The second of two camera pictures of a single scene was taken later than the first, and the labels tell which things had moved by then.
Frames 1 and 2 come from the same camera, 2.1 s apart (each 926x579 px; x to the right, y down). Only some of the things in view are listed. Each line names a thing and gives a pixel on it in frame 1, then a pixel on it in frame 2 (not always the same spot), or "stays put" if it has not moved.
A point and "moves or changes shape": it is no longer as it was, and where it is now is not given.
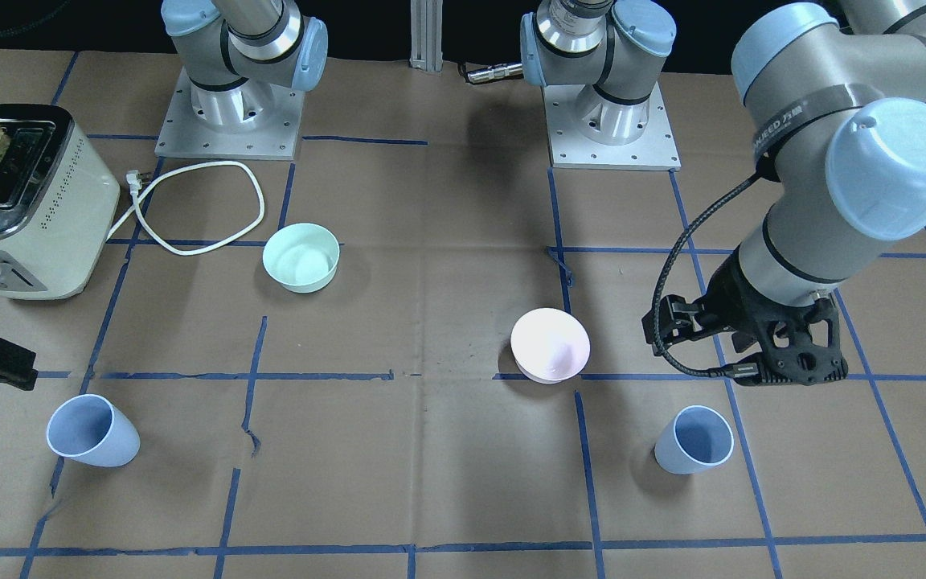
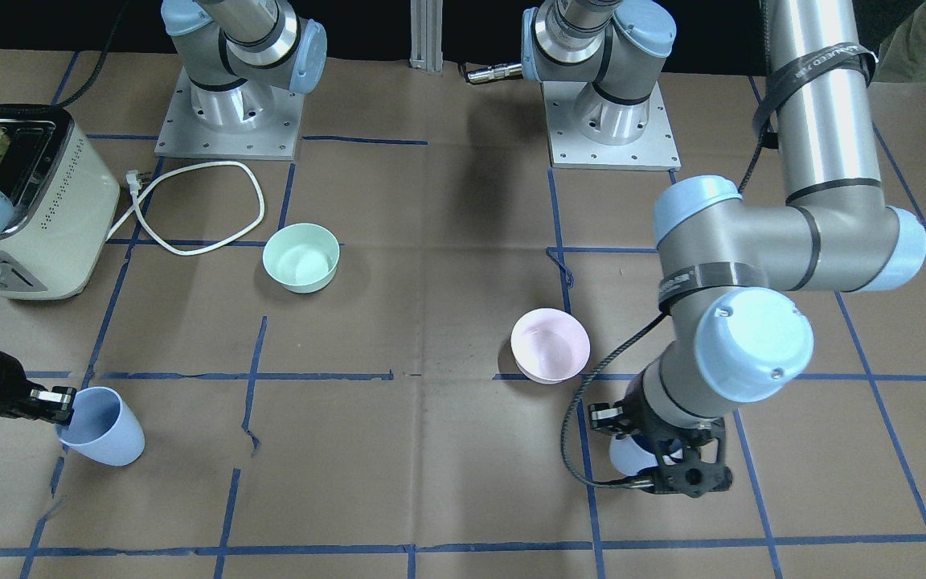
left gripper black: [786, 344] -> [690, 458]
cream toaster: [35, 232] stays put
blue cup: [695, 439] moves or changes shape
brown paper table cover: [419, 353] stays put
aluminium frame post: [427, 34] stays put
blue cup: [92, 429] moves or changes shape
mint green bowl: [301, 257] stays put
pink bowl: [549, 345] stays put
